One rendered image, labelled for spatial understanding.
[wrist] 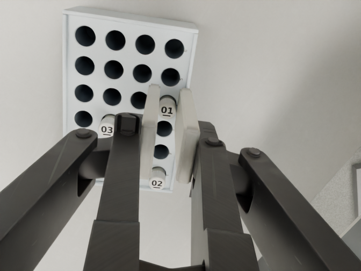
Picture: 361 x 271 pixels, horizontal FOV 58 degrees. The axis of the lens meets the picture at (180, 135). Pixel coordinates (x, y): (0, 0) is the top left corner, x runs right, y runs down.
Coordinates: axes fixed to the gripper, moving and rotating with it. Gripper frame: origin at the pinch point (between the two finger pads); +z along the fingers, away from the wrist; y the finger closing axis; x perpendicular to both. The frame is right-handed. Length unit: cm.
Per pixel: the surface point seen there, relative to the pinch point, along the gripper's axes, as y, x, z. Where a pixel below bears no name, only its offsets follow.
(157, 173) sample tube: -0.1, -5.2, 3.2
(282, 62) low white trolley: 8.5, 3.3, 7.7
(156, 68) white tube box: -1.0, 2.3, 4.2
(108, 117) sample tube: -3.9, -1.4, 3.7
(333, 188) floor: 69, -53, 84
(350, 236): 13.2, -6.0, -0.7
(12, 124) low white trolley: -12.2, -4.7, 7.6
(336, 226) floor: 77, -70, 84
